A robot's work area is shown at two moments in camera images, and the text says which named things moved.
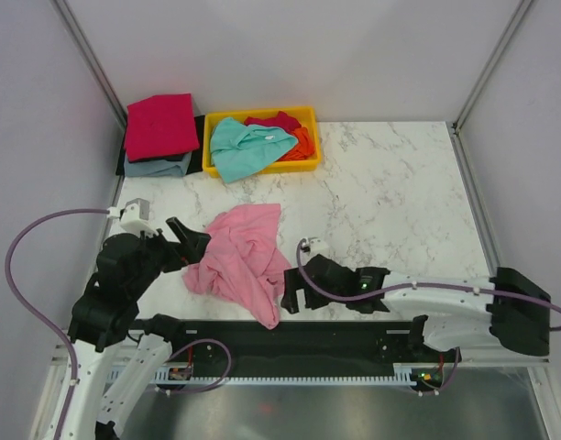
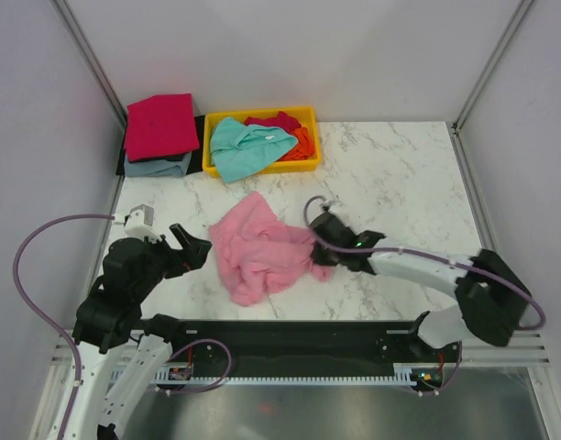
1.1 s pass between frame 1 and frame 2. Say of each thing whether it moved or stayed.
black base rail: stayed
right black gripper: moved
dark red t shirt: stayed
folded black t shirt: stayed
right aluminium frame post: stayed
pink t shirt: moved
